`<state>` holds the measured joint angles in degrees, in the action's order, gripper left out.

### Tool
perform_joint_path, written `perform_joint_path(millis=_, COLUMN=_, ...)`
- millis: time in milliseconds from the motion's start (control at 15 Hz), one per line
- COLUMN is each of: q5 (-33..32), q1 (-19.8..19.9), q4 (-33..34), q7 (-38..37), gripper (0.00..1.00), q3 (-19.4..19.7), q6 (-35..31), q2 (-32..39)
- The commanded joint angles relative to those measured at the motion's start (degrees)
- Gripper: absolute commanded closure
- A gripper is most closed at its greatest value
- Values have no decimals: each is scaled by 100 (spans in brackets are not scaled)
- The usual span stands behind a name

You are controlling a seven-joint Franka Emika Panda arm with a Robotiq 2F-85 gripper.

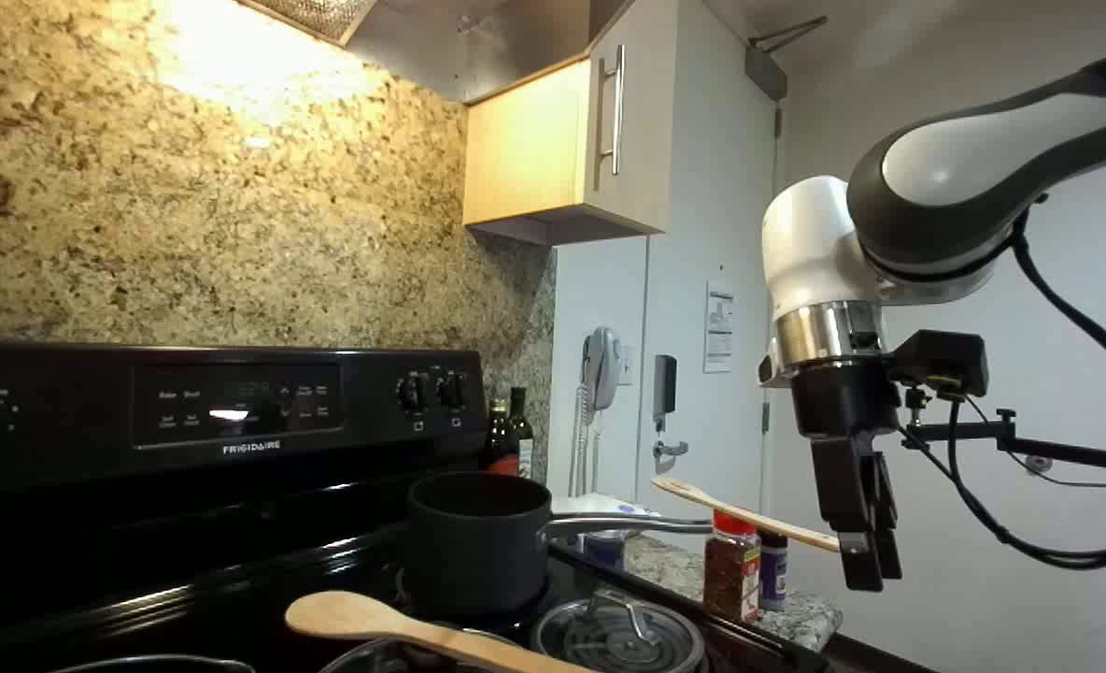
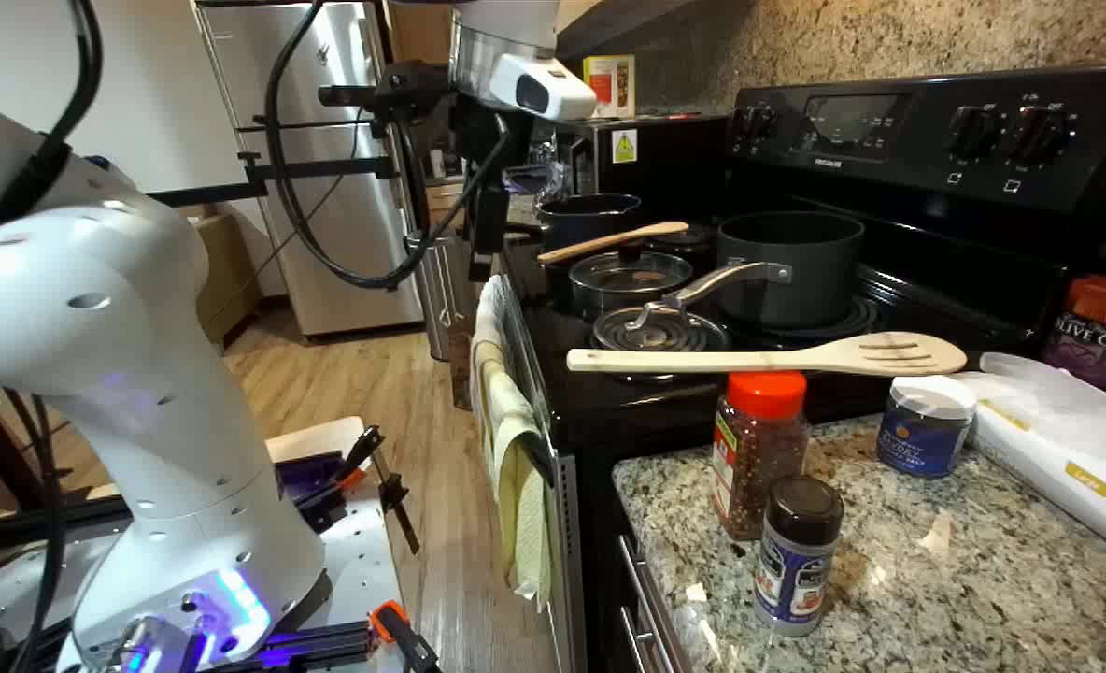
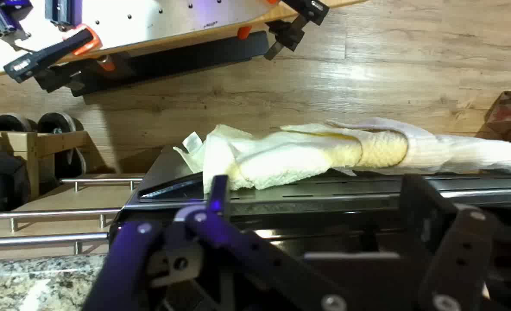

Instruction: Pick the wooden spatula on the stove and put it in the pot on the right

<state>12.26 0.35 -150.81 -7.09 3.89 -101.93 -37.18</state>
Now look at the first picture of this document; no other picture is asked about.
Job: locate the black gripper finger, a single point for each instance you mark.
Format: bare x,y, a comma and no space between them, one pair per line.
835,479
876,548

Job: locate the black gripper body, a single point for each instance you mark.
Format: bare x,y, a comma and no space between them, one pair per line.
842,397

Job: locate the wooden spatula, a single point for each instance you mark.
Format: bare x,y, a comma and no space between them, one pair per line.
367,619

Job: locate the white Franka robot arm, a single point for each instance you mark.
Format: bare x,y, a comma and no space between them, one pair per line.
814,248

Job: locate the glass pot lid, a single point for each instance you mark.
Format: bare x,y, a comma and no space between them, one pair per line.
614,638

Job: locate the black electric stove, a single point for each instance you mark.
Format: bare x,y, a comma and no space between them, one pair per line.
144,526

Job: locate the clear glass dish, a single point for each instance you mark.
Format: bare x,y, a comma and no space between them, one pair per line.
809,622

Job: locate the small blue spice bottle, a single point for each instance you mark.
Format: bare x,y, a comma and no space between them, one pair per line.
774,567

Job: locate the light wooden stick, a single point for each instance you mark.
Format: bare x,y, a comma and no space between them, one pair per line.
727,510

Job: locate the spice jar with red lid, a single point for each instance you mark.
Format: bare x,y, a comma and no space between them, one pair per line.
732,575

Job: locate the paper notice sheet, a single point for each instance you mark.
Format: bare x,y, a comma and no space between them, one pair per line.
717,324

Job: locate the metal door lever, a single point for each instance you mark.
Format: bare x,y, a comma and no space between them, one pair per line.
671,450

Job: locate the black door lock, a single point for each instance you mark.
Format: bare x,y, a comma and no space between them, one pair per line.
661,385

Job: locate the small blue cup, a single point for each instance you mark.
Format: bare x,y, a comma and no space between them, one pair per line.
602,548

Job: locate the white door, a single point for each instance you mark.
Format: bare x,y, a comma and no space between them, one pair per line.
685,189

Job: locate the dark glass bottle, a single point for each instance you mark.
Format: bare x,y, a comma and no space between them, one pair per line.
519,430

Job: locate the metal door closer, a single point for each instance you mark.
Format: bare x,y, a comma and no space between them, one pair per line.
771,63

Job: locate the glass lid with black knob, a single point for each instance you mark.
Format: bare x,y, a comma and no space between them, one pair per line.
360,660

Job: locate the steel range hood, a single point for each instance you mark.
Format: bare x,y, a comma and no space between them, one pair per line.
453,44

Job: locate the pan rim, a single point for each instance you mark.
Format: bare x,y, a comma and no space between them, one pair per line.
154,663

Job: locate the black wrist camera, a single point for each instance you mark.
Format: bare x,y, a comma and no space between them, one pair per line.
939,361

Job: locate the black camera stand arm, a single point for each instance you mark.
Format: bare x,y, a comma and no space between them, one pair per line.
1051,450

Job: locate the light wooden wall cabinet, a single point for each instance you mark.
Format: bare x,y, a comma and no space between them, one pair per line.
528,152

